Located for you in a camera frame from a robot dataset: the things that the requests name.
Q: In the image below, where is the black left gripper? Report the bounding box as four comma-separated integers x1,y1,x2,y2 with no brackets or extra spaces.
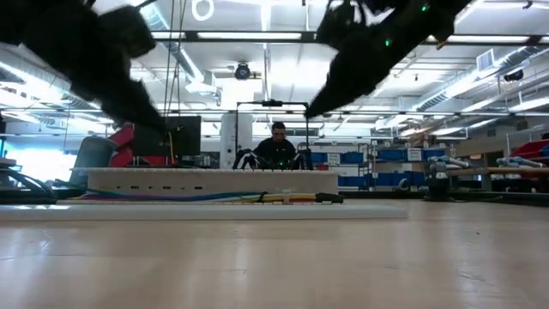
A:
23,3,169,132

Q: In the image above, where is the blue storage bin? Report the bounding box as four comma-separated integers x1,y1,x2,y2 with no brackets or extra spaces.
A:
308,151,366,165
376,147,448,162

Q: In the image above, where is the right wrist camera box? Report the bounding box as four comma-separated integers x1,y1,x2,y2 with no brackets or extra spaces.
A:
315,0,370,51

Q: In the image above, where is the white duct cover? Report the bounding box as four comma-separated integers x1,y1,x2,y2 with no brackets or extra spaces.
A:
0,203,409,223

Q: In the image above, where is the grey waste bin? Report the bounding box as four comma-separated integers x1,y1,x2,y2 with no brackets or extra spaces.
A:
68,136,118,189

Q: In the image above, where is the white slotted cable duct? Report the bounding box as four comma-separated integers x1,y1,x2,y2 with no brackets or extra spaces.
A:
84,167,341,205

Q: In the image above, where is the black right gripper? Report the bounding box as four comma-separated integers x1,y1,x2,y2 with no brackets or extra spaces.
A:
304,8,430,120

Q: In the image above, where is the black overhead light bar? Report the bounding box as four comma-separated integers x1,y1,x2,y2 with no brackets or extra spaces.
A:
149,28,549,46

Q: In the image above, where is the red bin shelf rack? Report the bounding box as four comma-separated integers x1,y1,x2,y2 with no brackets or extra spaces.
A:
108,124,169,168

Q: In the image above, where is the green cable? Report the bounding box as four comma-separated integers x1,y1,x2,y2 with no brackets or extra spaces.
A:
53,179,112,198

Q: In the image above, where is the black ceiling camera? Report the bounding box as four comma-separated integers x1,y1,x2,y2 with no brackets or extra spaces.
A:
232,61,253,82

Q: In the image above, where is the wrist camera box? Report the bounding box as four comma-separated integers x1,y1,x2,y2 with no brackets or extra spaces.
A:
315,0,370,51
99,3,158,59

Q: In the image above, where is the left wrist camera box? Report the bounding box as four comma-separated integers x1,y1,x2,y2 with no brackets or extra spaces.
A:
99,3,158,59

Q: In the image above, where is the black monitor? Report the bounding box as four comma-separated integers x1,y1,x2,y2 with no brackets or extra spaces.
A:
133,114,202,158

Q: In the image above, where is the person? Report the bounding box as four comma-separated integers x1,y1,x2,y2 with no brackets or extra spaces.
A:
253,121,299,171

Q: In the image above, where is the black cable loop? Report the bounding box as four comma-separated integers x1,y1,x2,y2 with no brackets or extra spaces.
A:
0,157,59,206

